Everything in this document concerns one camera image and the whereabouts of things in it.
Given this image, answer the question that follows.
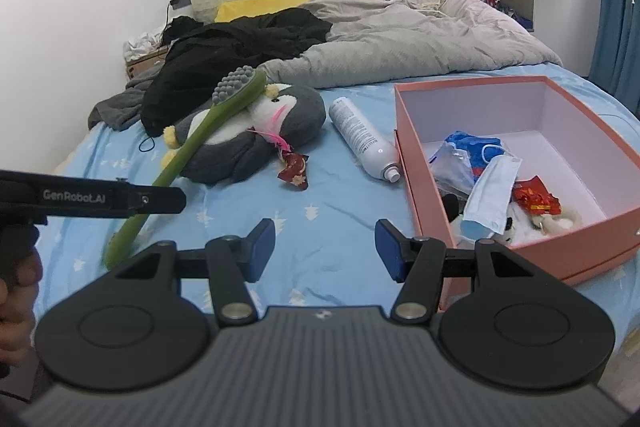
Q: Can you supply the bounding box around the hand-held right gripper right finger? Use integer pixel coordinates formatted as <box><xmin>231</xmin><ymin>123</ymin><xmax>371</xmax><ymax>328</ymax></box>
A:
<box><xmin>375</xmin><ymin>219</ymin><xmax>540</xmax><ymax>324</ymax></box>

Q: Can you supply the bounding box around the dark red candy wrapper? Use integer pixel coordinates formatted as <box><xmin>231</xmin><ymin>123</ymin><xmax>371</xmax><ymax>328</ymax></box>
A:
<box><xmin>277</xmin><ymin>152</ymin><xmax>311</xmax><ymax>191</ymax></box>

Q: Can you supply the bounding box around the grey and white penguin plush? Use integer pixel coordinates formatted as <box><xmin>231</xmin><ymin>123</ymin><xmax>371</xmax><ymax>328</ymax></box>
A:
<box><xmin>162</xmin><ymin>82</ymin><xmax>327</xmax><ymax>185</ymax></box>

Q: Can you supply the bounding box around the black clothing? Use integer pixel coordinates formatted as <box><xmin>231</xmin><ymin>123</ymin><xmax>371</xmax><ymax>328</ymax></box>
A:
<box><xmin>141</xmin><ymin>8</ymin><xmax>333</xmax><ymax>138</ymax></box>

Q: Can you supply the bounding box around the dark grey cloth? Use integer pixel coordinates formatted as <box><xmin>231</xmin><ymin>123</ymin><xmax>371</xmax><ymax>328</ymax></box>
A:
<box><xmin>88</xmin><ymin>72</ymin><xmax>166</xmax><ymax>131</ymax></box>

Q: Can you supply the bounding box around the brown cardboard box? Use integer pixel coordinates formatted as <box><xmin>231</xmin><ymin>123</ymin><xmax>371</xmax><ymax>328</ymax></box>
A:
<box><xmin>125</xmin><ymin>52</ymin><xmax>169</xmax><ymax>81</ymax></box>

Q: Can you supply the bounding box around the blue and white plastic packet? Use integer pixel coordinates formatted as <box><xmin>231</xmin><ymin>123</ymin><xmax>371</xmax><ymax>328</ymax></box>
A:
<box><xmin>430</xmin><ymin>132</ymin><xmax>506</xmax><ymax>195</ymax></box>

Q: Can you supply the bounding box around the green long-handled brush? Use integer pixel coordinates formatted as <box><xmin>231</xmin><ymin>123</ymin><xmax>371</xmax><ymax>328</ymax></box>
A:
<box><xmin>102</xmin><ymin>66</ymin><xmax>268</xmax><ymax>270</ymax></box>

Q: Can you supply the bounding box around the pink cardboard box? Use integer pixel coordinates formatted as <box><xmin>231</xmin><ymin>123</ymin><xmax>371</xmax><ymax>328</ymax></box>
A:
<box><xmin>393</xmin><ymin>75</ymin><xmax>640</xmax><ymax>310</ymax></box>

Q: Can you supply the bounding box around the person's left hand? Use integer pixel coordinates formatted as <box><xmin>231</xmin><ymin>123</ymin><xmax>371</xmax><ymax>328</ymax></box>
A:
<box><xmin>0</xmin><ymin>251</ymin><xmax>44</xmax><ymax>366</ymax></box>

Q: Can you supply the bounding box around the grey quilt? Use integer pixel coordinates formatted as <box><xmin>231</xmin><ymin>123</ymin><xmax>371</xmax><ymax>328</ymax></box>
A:
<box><xmin>257</xmin><ymin>0</ymin><xmax>563</xmax><ymax>88</ymax></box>

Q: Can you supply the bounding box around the white crumpled tissue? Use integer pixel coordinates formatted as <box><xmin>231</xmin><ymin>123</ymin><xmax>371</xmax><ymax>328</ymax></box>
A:
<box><xmin>123</xmin><ymin>32</ymin><xmax>164</xmax><ymax>62</ymax></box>

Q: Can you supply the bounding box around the red snack packet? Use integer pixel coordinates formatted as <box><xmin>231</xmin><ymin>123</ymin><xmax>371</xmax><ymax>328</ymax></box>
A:
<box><xmin>512</xmin><ymin>175</ymin><xmax>562</xmax><ymax>215</ymax></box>

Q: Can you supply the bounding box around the yellow pillow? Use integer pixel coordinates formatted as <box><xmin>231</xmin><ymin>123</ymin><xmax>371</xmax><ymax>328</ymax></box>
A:
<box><xmin>215</xmin><ymin>0</ymin><xmax>314</xmax><ymax>22</ymax></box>

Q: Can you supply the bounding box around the blue curtain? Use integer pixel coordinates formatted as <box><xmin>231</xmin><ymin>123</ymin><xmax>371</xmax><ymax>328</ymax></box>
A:
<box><xmin>589</xmin><ymin>0</ymin><xmax>640</xmax><ymax>118</ymax></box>

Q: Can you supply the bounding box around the white and black plush toy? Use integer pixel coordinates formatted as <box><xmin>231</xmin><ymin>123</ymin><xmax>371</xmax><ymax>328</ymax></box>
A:
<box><xmin>442</xmin><ymin>194</ymin><xmax>551</xmax><ymax>250</ymax></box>

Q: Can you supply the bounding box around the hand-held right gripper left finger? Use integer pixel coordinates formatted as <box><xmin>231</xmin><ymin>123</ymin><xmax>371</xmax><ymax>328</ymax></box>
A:
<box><xmin>115</xmin><ymin>218</ymin><xmax>277</xmax><ymax>326</ymax></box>

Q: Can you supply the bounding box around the blue face mask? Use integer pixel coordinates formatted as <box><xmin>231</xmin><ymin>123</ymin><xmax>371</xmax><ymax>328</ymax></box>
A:
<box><xmin>461</xmin><ymin>144</ymin><xmax>523</xmax><ymax>239</ymax></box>

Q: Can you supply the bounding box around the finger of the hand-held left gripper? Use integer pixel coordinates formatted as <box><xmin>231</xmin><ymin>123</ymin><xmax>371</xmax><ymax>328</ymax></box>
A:
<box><xmin>127</xmin><ymin>183</ymin><xmax>187</xmax><ymax>215</ymax></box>

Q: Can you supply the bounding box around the black charger cable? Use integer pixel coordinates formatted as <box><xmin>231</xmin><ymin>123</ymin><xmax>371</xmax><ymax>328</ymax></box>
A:
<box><xmin>160</xmin><ymin>0</ymin><xmax>193</xmax><ymax>45</ymax></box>

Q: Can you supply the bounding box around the blue star-print bed sheet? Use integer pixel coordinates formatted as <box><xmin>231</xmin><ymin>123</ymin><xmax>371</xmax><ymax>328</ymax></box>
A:
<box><xmin>35</xmin><ymin>62</ymin><xmax>640</xmax><ymax>358</ymax></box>

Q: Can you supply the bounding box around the white spray can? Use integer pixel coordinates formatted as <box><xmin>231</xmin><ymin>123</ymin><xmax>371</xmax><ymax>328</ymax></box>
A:
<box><xmin>328</xmin><ymin>97</ymin><xmax>402</xmax><ymax>182</ymax></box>

